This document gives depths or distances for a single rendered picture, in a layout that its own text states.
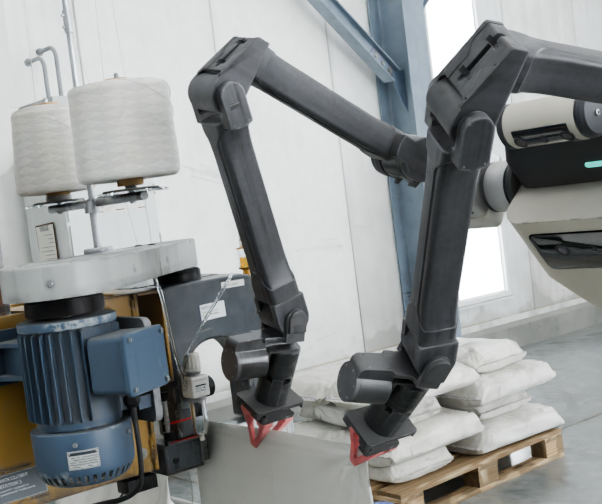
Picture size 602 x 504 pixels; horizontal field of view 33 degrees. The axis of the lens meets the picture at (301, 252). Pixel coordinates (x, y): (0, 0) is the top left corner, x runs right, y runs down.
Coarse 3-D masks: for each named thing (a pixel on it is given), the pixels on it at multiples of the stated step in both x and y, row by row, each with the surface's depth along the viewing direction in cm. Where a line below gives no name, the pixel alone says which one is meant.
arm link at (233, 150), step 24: (216, 96) 150; (240, 96) 150; (216, 120) 155; (240, 120) 151; (216, 144) 155; (240, 144) 155; (240, 168) 156; (240, 192) 157; (264, 192) 159; (240, 216) 159; (264, 216) 160; (264, 240) 161; (264, 264) 162; (288, 264) 164; (264, 288) 163; (288, 288) 164; (264, 312) 168
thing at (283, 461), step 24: (216, 432) 187; (240, 432) 181; (288, 432) 171; (216, 456) 188; (240, 456) 182; (264, 456) 176; (288, 456) 170; (312, 456) 165; (336, 456) 160; (216, 480) 189; (240, 480) 183; (264, 480) 177; (288, 480) 171; (312, 480) 166; (336, 480) 161; (360, 480) 156
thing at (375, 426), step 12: (360, 408) 152; (372, 408) 149; (384, 408) 147; (348, 420) 149; (360, 420) 150; (372, 420) 149; (384, 420) 147; (396, 420) 147; (408, 420) 154; (360, 432) 148; (372, 432) 149; (384, 432) 149; (396, 432) 150; (408, 432) 152; (360, 444) 148; (372, 444) 147
